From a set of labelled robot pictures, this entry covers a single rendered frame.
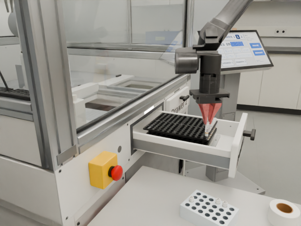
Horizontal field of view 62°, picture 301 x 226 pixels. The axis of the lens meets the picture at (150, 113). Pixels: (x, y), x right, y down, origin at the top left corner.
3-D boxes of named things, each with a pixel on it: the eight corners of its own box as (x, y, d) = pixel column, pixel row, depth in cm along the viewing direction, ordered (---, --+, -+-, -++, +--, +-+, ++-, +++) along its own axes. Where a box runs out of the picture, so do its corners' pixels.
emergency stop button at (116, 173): (124, 176, 67) (124, 163, 65) (116, 184, 63) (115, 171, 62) (115, 173, 68) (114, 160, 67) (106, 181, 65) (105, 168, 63)
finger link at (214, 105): (190, 120, 78) (191, 91, 75) (212, 119, 78) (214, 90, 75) (196, 128, 71) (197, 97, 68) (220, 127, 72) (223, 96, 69)
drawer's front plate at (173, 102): (188, 106, 136) (189, 86, 132) (169, 124, 111) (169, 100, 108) (185, 105, 137) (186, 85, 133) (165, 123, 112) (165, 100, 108)
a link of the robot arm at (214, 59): (224, 51, 65) (219, 49, 71) (198, 51, 65) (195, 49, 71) (222, 77, 67) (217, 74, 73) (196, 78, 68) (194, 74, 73)
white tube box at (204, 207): (237, 220, 64) (239, 208, 63) (223, 241, 58) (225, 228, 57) (195, 200, 72) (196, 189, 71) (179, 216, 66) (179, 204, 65)
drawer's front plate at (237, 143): (244, 139, 96) (247, 112, 93) (234, 179, 72) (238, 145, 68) (239, 138, 97) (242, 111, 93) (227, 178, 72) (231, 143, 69)
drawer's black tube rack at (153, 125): (216, 136, 95) (217, 120, 93) (205, 157, 80) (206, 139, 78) (161, 127, 104) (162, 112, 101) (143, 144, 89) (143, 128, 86)
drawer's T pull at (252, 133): (255, 132, 83) (255, 128, 83) (254, 141, 77) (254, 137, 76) (243, 130, 84) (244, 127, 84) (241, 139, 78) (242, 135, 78)
